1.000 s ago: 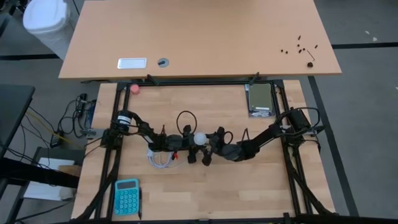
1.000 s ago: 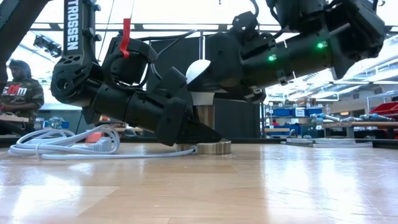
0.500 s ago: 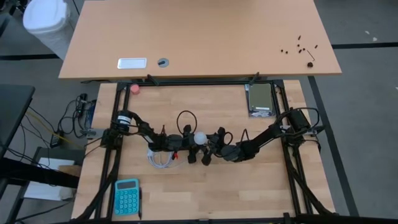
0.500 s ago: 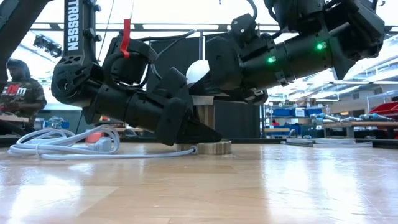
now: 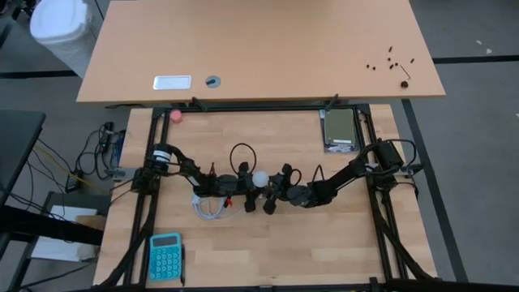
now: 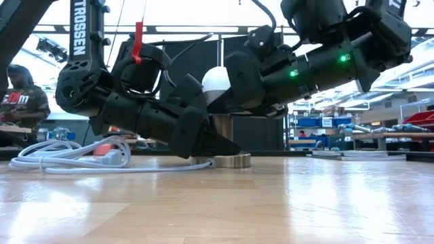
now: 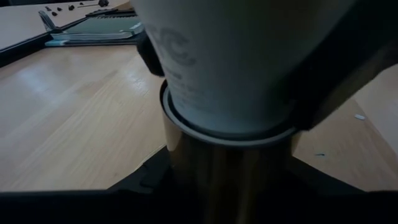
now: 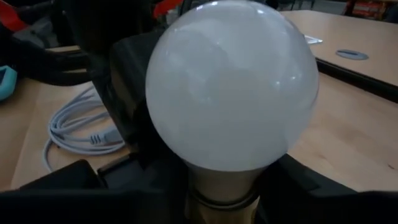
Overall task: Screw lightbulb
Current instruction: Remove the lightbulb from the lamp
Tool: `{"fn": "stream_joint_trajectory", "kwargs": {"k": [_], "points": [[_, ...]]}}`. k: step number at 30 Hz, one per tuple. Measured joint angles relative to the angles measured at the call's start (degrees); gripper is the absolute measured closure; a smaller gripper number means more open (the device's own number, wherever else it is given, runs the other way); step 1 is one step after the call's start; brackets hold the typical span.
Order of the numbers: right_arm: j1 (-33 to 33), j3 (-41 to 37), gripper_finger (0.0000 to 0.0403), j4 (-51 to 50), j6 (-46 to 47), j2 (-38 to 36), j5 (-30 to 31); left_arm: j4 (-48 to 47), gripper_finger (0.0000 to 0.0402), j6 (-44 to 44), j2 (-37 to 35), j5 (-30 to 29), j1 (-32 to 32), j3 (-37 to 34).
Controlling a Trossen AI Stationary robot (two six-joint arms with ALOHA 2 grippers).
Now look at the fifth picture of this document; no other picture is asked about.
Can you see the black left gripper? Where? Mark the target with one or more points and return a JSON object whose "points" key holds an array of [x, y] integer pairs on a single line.
{"points": [[243, 184]]}

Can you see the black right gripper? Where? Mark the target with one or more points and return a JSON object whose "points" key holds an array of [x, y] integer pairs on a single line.
{"points": [[284, 188]]}

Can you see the white lightbulb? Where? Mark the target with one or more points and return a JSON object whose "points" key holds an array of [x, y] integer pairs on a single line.
{"points": [[260, 179]]}

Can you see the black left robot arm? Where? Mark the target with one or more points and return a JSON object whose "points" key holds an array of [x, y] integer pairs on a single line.
{"points": [[190, 172]]}

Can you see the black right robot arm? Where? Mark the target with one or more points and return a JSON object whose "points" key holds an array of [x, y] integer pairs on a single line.
{"points": [[353, 174]]}

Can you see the hard drive in antistatic bag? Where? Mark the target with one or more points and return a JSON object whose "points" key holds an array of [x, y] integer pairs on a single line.
{"points": [[340, 125]]}

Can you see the black clamp lever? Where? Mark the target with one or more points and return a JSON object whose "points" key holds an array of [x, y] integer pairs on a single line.
{"points": [[198, 103], [331, 102]]}

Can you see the pink round ball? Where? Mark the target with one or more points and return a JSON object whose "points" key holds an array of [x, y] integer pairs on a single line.
{"points": [[176, 116]]}

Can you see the black pen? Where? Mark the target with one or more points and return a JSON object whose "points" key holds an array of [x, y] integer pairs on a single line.
{"points": [[183, 263]]}

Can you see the teal calculator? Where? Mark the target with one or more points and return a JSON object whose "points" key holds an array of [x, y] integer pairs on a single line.
{"points": [[165, 259]]}

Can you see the silver metal plate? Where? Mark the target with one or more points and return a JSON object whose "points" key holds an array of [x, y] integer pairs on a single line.
{"points": [[172, 82]]}

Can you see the light wooden desk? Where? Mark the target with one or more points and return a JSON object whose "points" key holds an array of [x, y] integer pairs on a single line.
{"points": [[263, 48]]}

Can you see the black power adapter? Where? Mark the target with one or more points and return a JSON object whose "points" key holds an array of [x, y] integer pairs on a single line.
{"points": [[108, 127]]}

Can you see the black round knob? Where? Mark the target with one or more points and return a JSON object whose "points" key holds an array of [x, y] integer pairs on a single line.
{"points": [[404, 84]]}

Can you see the small black device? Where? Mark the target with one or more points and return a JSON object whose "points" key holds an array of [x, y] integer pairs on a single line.
{"points": [[73, 184]]}

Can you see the black hex key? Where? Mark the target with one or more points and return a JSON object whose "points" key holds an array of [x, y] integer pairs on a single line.
{"points": [[404, 70]]}

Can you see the white paper sheet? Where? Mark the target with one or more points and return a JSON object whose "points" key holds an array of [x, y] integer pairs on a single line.
{"points": [[57, 249]]}

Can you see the black metal beam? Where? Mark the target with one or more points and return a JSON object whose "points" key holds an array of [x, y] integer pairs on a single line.
{"points": [[48, 225]]}

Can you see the black side desk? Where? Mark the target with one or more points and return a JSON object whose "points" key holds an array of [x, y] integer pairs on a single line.
{"points": [[18, 142]]}

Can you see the white trash bin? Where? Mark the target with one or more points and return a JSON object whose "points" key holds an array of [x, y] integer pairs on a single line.
{"points": [[61, 24]]}

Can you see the grey metal bracket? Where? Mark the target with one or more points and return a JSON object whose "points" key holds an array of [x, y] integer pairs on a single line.
{"points": [[409, 169], [121, 173]]}

